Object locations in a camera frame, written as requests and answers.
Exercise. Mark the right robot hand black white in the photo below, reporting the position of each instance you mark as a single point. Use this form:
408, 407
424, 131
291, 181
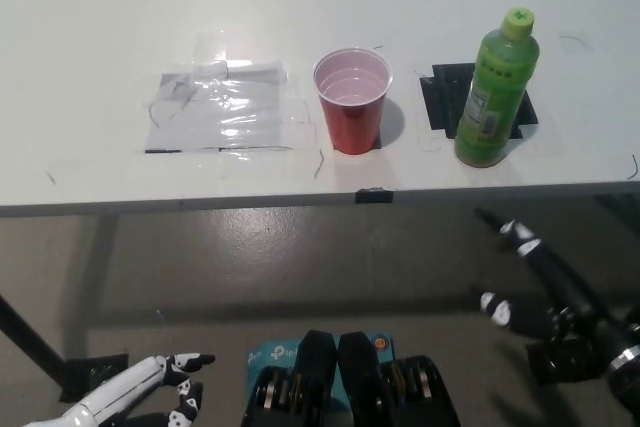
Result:
560, 279

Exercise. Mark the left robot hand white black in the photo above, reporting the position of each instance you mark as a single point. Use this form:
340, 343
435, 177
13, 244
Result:
125, 384

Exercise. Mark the green tea bottle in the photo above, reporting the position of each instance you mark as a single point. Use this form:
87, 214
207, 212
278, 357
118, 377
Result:
492, 92

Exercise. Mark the red plastic cup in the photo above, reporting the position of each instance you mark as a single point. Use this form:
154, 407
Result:
354, 107

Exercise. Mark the black table leg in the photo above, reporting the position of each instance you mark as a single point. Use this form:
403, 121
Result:
30, 334

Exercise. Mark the teal router box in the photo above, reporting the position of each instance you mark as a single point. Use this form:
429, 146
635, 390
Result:
272, 354

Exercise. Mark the black tape square patch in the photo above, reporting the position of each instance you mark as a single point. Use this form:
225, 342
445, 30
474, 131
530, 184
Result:
440, 97

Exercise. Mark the clear tape strip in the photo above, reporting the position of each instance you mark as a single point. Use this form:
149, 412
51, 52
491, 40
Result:
209, 47

